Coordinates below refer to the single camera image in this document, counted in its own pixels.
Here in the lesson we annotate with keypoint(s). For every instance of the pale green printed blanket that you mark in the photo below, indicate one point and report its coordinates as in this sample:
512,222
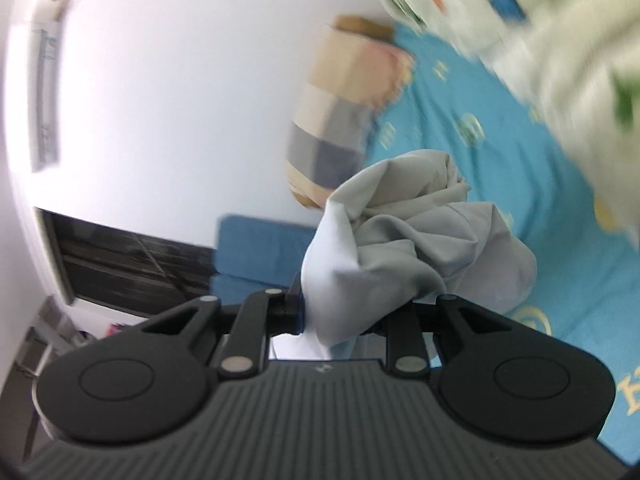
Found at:
550,35

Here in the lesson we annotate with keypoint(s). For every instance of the blue covered chair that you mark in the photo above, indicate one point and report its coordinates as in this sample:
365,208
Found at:
265,237
240,285

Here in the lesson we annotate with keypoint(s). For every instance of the white t-shirt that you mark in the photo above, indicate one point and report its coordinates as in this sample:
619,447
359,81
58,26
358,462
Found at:
400,240

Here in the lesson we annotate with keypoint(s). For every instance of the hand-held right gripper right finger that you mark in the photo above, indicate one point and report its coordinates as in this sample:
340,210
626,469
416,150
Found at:
405,330

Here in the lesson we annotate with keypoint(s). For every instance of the plaid pillow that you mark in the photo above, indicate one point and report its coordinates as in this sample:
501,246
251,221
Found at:
335,110

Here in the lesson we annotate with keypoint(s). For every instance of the white wall air conditioner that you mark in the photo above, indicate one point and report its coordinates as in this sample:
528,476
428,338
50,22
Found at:
45,100

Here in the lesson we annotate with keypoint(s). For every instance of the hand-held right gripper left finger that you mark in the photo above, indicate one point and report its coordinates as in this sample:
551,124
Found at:
295,310

